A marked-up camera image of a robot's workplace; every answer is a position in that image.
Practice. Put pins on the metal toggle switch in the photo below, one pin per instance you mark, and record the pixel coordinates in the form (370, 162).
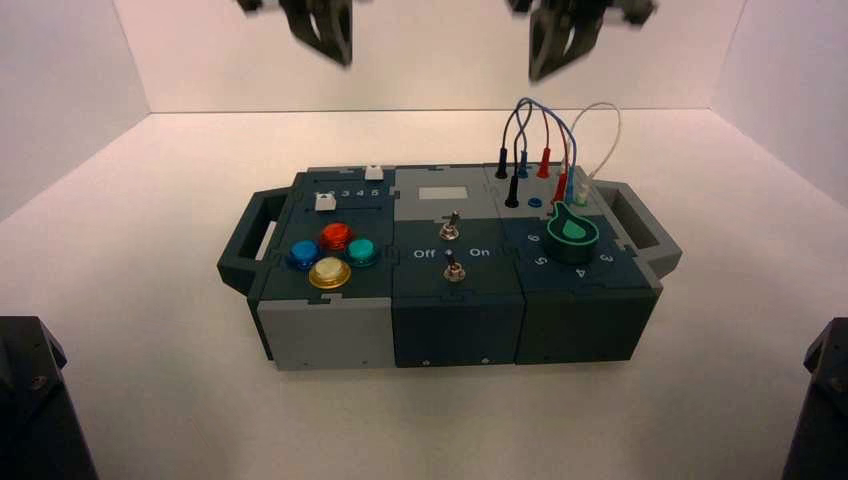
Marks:
(450, 228)
(454, 270)

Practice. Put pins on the teal dome push button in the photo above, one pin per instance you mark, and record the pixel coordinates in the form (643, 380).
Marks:
(362, 252)

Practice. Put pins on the red dome push button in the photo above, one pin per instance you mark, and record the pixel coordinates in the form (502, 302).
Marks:
(336, 236)

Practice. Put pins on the dark teal grey control box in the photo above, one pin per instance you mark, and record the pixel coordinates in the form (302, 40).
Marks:
(457, 331)

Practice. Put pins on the white square slider cap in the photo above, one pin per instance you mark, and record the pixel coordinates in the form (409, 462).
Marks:
(374, 173)
(324, 202)

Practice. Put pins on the blue dome push button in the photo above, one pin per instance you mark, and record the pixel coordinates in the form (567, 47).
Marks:
(305, 254)

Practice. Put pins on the green rotary knob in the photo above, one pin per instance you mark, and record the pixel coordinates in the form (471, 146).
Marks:
(572, 235)

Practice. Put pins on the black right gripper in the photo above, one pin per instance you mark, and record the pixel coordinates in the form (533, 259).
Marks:
(632, 10)

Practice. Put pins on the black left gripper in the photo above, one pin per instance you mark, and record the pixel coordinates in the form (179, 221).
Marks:
(249, 4)

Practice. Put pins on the yellow dome push button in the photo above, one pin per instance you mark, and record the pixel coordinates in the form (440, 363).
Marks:
(329, 272)

